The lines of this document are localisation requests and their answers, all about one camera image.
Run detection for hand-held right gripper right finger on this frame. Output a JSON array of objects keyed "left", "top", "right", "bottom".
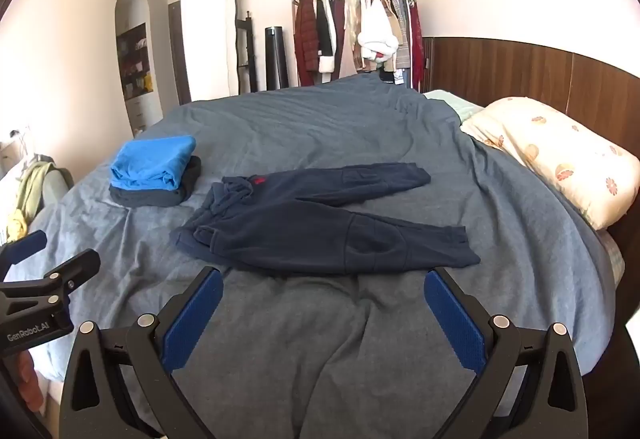
[{"left": 423, "top": 267, "right": 589, "bottom": 439}]

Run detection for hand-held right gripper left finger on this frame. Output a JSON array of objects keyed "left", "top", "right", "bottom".
[{"left": 59, "top": 265, "right": 224, "bottom": 439}]

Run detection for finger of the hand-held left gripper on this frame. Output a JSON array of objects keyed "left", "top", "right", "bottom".
[
  {"left": 0, "top": 249, "right": 102, "bottom": 315},
  {"left": 0, "top": 230, "right": 47, "bottom": 282}
]

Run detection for navy blue pants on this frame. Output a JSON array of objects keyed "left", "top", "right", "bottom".
[{"left": 170, "top": 162, "right": 482, "bottom": 276}]

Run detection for person's left hand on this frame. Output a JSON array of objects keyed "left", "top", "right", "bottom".
[{"left": 16, "top": 351, "right": 47, "bottom": 414}]

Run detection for green garment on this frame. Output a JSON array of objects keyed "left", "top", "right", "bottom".
[{"left": 6, "top": 158, "right": 60, "bottom": 242}]

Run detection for dark grey folded garment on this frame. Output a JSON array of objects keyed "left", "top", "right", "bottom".
[{"left": 108, "top": 156, "right": 203, "bottom": 209}]

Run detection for bright blue folded garment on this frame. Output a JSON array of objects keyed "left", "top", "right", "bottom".
[{"left": 110, "top": 135, "right": 197, "bottom": 192}]

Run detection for cream floral pillow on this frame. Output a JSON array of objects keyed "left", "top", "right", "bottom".
[{"left": 460, "top": 96, "right": 640, "bottom": 231}]

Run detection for pale green bed sheet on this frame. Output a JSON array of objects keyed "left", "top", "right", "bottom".
[{"left": 423, "top": 90, "right": 485, "bottom": 122}]

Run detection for dark wooden door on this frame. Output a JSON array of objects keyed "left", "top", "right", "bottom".
[{"left": 167, "top": 1, "right": 192, "bottom": 106}]

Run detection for grey-blue blanket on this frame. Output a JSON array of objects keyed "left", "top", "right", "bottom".
[{"left": 7, "top": 73, "right": 619, "bottom": 439}]

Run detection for brown wooden headboard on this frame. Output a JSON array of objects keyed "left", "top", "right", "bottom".
[{"left": 422, "top": 36, "right": 640, "bottom": 156}]

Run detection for black wooden ladder rack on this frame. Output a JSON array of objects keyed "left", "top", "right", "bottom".
[{"left": 235, "top": 11, "right": 259, "bottom": 94}]

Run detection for black cylindrical tower appliance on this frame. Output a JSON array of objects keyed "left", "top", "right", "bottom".
[{"left": 264, "top": 26, "right": 290, "bottom": 92}]

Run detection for wavy standing mirror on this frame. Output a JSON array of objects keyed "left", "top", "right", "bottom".
[{"left": 224, "top": 0, "right": 241, "bottom": 96}]

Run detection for row of hanging clothes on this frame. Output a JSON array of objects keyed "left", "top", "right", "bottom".
[{"left": 292, "top": 0, "right": 427, "bottom": 88}]

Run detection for arched wall shelf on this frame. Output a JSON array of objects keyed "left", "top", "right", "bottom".
[{"left": 114, "top": 0, "right": 164, "bottom": 138}]

